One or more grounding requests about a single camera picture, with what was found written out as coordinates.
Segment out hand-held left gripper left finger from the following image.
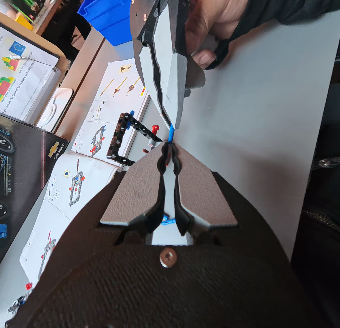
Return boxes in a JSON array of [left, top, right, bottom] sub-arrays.
[[100, 142, 167, 234]]

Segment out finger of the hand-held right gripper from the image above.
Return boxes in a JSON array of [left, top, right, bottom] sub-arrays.
[[153, 5, 188, 129], [138, 45, 172, 130]]

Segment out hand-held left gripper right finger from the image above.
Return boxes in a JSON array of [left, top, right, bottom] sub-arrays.
[[171, 143, 239, 237]]

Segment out black lego frame assembly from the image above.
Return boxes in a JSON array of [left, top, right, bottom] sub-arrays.
[[106, 111, 164, 166]]

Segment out person's right forearm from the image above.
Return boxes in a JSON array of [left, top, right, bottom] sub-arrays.
[[230, 0, 340, 42]]

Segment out lego instruction booklet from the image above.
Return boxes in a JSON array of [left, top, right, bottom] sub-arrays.
[[20, 58, 153, 281]]

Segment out black lego set box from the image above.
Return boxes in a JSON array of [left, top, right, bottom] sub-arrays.
[[0, 114, 70, 263]]

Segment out pile of lego pieces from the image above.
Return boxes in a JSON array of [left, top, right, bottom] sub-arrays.
[[7, 281, 35, 316]]

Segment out person's right hand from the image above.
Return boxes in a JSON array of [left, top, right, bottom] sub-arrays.
[[185, 0, 250, 69]]

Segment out blue plastic bin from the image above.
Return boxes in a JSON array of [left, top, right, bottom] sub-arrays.
[[78, 0, 134, 46]]

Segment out wooden desk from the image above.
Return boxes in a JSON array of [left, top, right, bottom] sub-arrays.
[[35, 0, 71, 36]]

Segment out white stand base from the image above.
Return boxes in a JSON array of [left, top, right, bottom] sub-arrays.
[[37, 88, 74, 133]]

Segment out yellow bin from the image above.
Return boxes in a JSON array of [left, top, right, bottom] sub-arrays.
[[15, 13, 34, 31]]

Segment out wooden framed instruction sign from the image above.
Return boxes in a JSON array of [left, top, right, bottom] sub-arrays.
[[0, 13, 67, 121]]

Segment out black bag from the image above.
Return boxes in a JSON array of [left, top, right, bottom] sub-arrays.
[[291, 121, 340, 328]]

